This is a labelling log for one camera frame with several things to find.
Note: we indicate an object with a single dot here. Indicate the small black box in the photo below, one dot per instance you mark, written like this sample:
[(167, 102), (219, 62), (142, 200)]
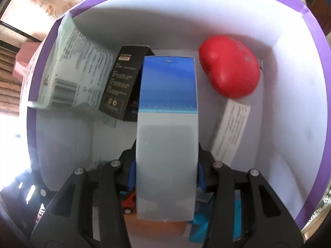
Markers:
[(121, 87)]

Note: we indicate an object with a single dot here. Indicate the red toy car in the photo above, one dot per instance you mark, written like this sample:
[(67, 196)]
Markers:
[(129, 201)]

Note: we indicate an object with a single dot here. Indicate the teal blue packet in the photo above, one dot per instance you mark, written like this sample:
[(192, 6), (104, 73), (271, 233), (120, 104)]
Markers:
[(199, 222)]

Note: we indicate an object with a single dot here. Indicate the black metal bar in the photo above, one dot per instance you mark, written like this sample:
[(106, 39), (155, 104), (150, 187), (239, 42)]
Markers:
[(18, 29)]

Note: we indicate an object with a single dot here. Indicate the small white and blue box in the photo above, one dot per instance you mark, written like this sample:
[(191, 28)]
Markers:
[(230, 131)]

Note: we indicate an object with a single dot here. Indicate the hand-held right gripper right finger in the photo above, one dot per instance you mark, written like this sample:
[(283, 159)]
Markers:
[(201, 175)]

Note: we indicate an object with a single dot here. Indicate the orange sponge bar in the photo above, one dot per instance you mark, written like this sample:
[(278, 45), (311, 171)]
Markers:
[(157, 228)]

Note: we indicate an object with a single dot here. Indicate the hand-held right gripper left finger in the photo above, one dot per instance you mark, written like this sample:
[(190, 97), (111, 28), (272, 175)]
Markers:
[(131, 173)]

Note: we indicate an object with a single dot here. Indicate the wet wipes packet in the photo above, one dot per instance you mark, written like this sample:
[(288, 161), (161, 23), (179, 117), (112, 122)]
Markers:
[(75, 77)]

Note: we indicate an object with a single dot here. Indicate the red heart-shaped toy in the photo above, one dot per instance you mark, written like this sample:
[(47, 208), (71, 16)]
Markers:
[(230, 64)]

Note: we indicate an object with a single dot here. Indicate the blue and grey box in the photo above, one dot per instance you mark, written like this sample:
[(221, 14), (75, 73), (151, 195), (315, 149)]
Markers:
[(166, 134)]

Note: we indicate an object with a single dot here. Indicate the purple cardboard box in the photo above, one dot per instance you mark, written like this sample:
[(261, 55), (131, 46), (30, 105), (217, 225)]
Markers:
[(292, 134)]

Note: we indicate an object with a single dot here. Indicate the pink stool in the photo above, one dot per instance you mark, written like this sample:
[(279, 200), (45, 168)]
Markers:
[(24, 56)]

